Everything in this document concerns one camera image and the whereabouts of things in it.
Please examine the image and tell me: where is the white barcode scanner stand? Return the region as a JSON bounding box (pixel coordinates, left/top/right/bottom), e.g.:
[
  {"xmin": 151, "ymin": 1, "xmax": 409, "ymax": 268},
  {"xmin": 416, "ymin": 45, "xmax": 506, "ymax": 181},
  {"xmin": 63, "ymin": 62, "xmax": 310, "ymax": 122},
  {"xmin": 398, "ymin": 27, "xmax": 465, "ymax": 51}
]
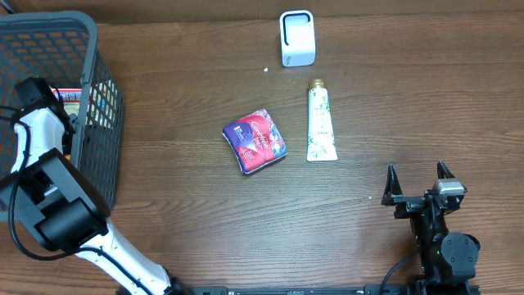
[{"xmin": 279, "ymin": 10, "xmax": 316, "ymax": 67}]

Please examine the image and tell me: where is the white hand cream tube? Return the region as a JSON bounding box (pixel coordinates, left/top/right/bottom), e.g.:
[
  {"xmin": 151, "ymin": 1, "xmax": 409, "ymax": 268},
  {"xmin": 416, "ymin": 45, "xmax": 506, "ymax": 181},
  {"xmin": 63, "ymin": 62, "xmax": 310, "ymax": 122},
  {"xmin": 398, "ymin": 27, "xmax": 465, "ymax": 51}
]
[{"xmin": 306, "ymin": 79, "xmax": 338, "ymax": 161}]

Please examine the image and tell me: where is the red purple pantyliner pack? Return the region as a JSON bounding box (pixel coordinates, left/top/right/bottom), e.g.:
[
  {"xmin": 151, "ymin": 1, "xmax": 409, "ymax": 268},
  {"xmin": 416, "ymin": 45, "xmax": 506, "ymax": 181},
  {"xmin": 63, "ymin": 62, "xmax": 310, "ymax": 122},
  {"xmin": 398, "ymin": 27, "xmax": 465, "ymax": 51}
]
[{"xmin": 222, "ymin": 108, "xmax": 287, "ymax": 175}]

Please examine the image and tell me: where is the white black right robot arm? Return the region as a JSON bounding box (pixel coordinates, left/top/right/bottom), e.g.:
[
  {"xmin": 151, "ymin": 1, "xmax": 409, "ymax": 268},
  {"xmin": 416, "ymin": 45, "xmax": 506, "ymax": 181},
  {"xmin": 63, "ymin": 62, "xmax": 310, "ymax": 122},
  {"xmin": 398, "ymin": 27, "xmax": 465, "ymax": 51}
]
[{"xmin": 377, "ymin": 161, "xmax": 481, "ymax": 294}]

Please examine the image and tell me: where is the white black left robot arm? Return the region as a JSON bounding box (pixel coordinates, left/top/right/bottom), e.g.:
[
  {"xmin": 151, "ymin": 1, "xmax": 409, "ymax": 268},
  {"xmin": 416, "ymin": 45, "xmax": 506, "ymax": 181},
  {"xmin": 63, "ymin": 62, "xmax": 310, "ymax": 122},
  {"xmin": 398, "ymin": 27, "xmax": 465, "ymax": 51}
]
[{"xmin": 1, "ymin": 77, "xmax": 189, "ymax": 294}]

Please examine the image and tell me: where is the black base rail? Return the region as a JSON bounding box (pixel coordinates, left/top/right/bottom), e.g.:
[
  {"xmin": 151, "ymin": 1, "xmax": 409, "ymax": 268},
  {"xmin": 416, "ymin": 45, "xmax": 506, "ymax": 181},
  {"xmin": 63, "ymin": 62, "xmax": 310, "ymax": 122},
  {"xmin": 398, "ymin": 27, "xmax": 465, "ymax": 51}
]
[{"xmin": 160, "ymin": 284, "xmax": 481, "ymax": 295}]

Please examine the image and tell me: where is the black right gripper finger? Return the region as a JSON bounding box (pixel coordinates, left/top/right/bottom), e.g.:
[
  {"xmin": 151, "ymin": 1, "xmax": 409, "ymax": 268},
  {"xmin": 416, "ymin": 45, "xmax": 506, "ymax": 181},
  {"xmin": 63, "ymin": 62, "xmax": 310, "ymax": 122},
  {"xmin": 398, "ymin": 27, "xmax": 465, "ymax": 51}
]
[
  {"xmin": 436, "ymin": 161, "xmax": 454, "ymax": 179},
  {"xmin": 382, "ymin": 164, "xmax": 402, "ymax": 206}
]

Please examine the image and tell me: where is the yellow snack packet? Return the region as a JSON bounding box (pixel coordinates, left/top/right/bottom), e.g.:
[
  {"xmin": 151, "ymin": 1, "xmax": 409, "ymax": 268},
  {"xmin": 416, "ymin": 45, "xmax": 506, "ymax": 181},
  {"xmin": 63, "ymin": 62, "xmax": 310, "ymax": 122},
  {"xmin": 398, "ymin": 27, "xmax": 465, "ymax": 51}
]
[{"xmin": 51, "ymin": 87, "xmax": 118, "ymax": 132}]

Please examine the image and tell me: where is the grey plastic shopping basket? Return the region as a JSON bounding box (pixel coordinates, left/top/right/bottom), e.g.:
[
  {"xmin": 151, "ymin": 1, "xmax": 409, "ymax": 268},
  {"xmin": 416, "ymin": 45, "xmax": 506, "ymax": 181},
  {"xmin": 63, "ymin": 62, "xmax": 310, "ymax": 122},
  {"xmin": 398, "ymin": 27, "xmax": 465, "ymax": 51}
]
[{"xmin": 1, "ymin": 11, "xmax": 124, "ymax": 206}]

